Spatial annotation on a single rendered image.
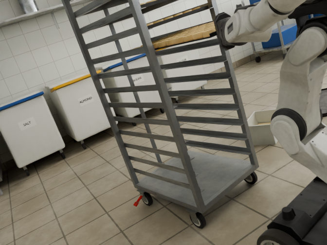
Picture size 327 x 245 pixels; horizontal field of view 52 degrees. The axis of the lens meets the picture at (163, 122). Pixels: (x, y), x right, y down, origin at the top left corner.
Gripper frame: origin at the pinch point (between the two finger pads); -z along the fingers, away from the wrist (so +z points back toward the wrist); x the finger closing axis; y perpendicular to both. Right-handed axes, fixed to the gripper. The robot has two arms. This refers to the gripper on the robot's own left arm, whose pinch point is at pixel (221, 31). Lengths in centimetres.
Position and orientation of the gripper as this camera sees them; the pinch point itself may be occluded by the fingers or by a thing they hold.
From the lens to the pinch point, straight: 123.3
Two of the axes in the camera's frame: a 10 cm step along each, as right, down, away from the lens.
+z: 1.5, 2.5, -9.6
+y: -9.4, 3.4, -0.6
